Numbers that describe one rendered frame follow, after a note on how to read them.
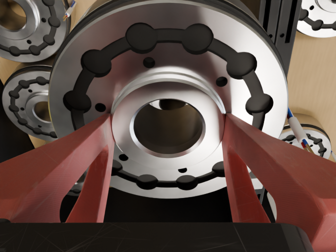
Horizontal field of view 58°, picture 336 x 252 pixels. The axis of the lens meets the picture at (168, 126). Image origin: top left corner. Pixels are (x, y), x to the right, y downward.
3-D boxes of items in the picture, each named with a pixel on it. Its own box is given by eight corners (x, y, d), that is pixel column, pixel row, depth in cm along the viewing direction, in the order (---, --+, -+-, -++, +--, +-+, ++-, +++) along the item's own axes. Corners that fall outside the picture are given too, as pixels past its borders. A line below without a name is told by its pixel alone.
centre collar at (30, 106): (76, 121, 36) (75, 125, 36) (38, 128, 37) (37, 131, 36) (59, 87, 33) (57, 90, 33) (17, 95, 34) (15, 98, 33)
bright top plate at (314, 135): (319, 176, 45) (321, 179, 44) (250, 181, 45) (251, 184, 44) (338, 123, 38) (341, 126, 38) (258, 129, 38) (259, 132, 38)
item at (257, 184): (259, 180, 33) (262, 189, 32) (246, 181, 33) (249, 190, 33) (261, 169, 32) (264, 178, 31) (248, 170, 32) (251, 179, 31)
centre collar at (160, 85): (218, 163, 15) (220, 172, 14) (116, 161, 15) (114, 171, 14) (233, 70, 12) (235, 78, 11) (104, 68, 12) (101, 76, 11)
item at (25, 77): (105, 131, 38) (104, 134, 38) (30, 144, 39) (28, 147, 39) (73, 60, 32) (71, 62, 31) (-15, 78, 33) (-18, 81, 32)
